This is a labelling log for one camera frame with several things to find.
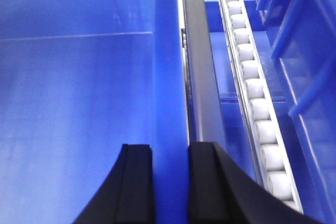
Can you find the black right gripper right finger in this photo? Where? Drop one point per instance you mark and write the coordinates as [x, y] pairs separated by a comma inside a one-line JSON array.
[[221, 192]]

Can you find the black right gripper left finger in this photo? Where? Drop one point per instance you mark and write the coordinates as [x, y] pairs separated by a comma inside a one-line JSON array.
[[127, 193]]

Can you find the large blue bin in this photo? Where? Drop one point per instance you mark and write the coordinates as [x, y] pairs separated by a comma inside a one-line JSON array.
[[80, 78], [302, 38]]

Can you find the white roller track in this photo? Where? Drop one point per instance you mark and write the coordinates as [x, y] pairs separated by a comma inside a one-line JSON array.
[[272, 167]]

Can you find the steel divider rail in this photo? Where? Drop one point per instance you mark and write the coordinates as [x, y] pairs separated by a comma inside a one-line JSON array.
[[203, 104]]

